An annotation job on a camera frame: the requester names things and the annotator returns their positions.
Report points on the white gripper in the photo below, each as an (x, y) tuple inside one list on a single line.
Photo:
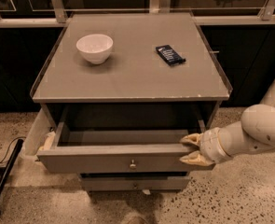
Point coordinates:
[(210, 145)]

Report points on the grey top drawer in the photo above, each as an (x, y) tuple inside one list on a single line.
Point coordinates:
[(120, 138)]

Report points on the grey drawer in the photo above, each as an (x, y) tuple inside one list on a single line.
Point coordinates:
[(120, 138), (134, 183)]

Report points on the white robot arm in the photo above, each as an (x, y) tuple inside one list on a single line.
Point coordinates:
[(253, 134)]

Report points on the grey drawer cabinet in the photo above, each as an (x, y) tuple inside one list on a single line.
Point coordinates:
[(134, 72)]

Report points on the grey bottom drawer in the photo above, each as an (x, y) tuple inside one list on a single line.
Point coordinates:
[(134, 183)]

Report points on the dark blue snack packet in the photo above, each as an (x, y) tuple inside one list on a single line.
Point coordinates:
[(169, 55)]

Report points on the white ceramic bowl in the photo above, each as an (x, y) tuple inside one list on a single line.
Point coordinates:
[(95, 48)]

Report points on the clear plastic storage bin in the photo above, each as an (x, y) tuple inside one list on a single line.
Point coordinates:
[(40, 136)]

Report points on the black metal bar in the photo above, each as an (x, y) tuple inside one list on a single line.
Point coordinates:
[(5, 171)]

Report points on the metal railing frame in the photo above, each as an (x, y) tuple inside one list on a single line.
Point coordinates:
[(58, 13)]

